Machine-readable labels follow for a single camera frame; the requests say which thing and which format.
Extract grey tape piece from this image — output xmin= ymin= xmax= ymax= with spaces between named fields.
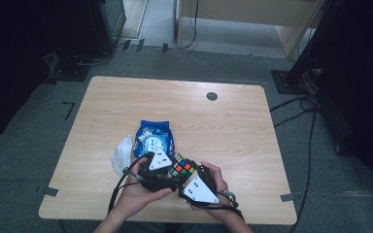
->
xmin=42 ymin=186 xmax=60 ymax=197
xmin=280 ymin=192 xmax=300 ymax=203

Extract black curtain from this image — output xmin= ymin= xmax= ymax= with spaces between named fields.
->
xmin=0 ymin=0 xmax=102 ymax=148
xmin=304 ymin=0 xmax=373 ymax=208

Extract blue wet wipes pack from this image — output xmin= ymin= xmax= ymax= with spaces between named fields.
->
xmin=133 ymin=119 xmax=176 ymax=160

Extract left hand-held gripper black cable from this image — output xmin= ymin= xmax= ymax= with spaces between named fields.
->
xmin=108 ymin=154 xmax=151 ymax=216

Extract person's left hand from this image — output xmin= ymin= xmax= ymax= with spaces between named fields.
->
xmin=118 ymin=157 xmax=175 ymax=221

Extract black metal stand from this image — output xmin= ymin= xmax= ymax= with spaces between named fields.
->
xmin=270 ymin=0 xmax=339 ymax=95

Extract person's dark trousers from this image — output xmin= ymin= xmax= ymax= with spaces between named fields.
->
xmin=119 ymin=221 xmax=227 ymax=233

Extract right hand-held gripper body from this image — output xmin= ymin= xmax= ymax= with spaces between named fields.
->
xmin=178 ymin=164 xmax=221 ymax=208

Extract dark cabinet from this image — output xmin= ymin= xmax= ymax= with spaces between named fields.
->
xmin=88 ymin=0 xmax=127 ymax=55

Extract black stand base plate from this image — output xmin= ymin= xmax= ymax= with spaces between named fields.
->
xmin=47 ymin=52 xmax=91 ymax=83

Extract hand-held gripper black cable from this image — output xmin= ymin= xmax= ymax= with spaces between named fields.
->
xmin=203 ymin=189 xmax=245 ymax=221
xmin=108 ymin=154 xmax=151 ymax=216

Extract white wet wipe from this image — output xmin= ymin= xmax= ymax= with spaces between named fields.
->
xmin=110 ymin=135 xmax=134 ymax=178

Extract long black floor cable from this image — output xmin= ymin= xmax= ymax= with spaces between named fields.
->
xmin=289 ymin=110 xmax=319 ymax=233

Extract right hand-held gripper black cable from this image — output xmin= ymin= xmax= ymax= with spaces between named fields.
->
xmin=203 ymin=189 xmax=245 ymax=221

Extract light wooden desk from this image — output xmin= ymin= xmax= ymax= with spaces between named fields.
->
xmin=174 ymin=0 xmax=325 ymax=59

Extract multicoloured puzzle cube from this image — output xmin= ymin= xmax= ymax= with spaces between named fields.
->
xmin=168 ymin=153 xmax=197 ymax=180

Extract person's right hand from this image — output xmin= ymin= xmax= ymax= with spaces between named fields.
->
xmin=187 ymin=161 xmax=238 ymax=223

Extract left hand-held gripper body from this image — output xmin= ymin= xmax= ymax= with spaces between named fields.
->
xmin=139 ymin=149 xmax=176 ymax=192

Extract thin black hanging cable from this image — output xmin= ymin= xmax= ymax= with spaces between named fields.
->
xmin=178 ymin=0 xmax=199 ymax=50

